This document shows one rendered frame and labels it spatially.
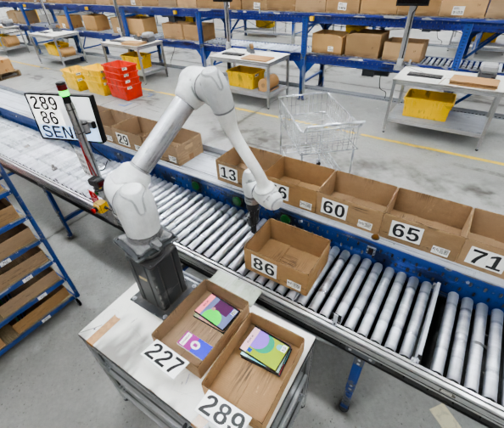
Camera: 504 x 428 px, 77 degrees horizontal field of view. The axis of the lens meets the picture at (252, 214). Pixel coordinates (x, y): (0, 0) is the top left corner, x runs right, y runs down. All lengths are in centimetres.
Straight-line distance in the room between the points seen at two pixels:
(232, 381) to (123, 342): 57
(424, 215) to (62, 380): 256
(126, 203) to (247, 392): 91
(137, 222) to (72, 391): 151
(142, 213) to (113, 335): 67
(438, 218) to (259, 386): 138
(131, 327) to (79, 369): 99
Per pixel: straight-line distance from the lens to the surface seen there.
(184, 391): 155
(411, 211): 217
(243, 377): 153
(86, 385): 263
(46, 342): 296
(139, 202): 138
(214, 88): 141
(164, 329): 165
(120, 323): 182
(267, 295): 176
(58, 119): 248
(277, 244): 200
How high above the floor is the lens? 215
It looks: 39 degrees down
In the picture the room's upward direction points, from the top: 3 degrees counter-clockwise
